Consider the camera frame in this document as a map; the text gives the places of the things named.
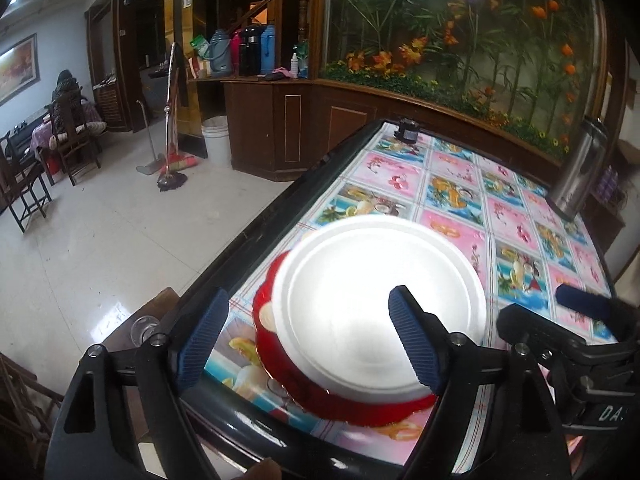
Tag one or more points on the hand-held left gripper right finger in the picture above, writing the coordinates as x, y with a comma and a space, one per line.
415, 345

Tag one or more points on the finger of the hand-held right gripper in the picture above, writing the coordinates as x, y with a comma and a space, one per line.
525, 322
582, 302

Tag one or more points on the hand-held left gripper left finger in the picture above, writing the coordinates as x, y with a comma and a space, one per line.
205, 340

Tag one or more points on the red scalloped plate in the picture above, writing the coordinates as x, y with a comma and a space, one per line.
265, 285

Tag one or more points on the red plate with sticker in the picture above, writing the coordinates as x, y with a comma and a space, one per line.
370, 415

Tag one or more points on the brown wooden stool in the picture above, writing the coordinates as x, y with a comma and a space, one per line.
165, 305

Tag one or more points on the clear drinking glass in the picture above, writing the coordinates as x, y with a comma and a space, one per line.
142, 330

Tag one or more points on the black framed table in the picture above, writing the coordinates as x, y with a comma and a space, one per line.
240, 260

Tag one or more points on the stainless steel thermos jug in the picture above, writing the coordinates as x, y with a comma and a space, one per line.
580, 170

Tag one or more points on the silver pole black mop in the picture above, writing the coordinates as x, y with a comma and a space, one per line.
170, 180

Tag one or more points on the red broom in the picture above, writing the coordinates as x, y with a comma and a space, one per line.
182, 162

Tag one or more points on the flat floor mop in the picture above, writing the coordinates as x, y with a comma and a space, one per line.
147, 167

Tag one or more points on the white plastic bucket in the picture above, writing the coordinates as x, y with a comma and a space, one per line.
217, 140

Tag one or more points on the small dark jar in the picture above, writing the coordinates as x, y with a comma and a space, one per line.
407, 132

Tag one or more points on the dark wooden chair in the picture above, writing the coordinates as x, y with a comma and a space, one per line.
75, 145
22, 185

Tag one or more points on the wooden sideboard cabinet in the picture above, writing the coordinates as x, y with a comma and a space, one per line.
300, 120

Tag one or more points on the pink cloth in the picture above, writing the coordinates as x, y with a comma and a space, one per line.
282, 72

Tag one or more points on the grey-blue kettle jug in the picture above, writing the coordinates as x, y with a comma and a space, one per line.
220, 52

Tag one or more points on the small white bottle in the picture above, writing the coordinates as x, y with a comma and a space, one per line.
294, 64

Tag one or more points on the red vacuum flask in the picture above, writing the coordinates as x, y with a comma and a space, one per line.
235, 50

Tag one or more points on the black vacuum flask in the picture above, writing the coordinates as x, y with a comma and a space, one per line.
250, 50

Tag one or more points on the green packet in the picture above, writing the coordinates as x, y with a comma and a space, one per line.
201, 45

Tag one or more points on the teal bottle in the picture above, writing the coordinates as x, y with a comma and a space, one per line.
303, 60

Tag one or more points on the blue vacuum flask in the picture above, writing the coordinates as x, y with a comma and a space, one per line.
268, 47

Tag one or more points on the framed wall picture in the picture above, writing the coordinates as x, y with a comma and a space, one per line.
17, 67

